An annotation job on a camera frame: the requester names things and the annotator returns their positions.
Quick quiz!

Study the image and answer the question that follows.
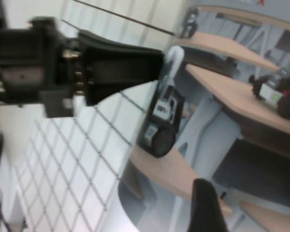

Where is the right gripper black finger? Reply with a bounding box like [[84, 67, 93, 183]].
[[188, 178, 231, 232]]

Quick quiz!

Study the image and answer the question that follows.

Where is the white black-grid tablecloth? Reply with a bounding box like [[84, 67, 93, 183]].
[[0, 0, 191, 232]]

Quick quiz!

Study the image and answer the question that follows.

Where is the AgileX robotics brochure book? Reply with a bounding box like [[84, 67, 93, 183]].
[[117, 0, 290, 232]]

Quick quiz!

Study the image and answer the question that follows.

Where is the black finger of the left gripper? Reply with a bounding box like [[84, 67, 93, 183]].
[[77, 30, 165, 107]]

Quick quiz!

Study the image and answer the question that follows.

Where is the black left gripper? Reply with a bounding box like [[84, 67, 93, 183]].
[[0, 16, 84, 119]]

